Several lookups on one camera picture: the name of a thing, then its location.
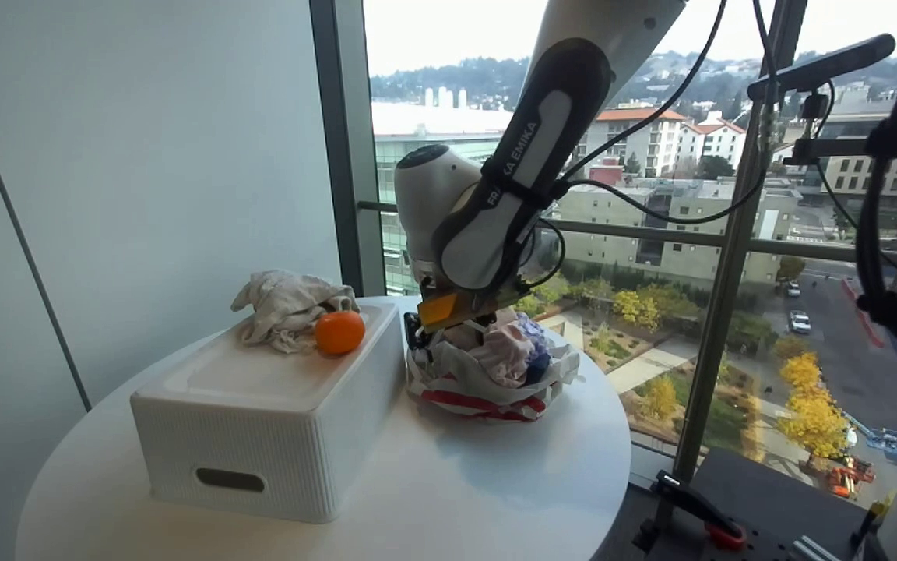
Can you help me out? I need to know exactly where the white plastic storage box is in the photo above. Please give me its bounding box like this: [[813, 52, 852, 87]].
[[128, 297, 410, 527]]

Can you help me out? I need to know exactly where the black yellow tool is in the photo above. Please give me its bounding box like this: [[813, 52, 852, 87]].
[[844, 501, 895, 561]]

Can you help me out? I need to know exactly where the black camera boom bar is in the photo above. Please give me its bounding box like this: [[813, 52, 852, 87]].
[[743, 32, 897, 102]]

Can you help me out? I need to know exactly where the black clamp with red handle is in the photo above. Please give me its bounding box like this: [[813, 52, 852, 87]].
[[633, 468, 753, 555]]

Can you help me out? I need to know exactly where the purple white checkered cloth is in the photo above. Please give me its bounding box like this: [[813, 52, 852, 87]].
[[514, 317, 556, 390]]

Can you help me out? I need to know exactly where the pale pink garment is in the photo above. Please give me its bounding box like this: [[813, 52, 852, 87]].
[[434, 314, 534, 390]]

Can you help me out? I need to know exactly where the white crumpled garment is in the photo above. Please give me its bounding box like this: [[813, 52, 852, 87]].
[[226, 267, 361, 358]]

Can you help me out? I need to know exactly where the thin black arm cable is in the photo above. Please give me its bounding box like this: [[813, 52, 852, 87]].
[[545, 0, 774, 227]]

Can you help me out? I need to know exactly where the orange fruit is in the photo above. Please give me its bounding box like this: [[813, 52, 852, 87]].
[[310, 304, 369, 363]]

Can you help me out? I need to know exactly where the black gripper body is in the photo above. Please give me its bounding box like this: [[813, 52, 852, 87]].
[[405, 309, 441, 352]]

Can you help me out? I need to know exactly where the window guard rail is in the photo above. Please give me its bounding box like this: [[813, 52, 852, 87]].
[[356, 196, 897, 267]]

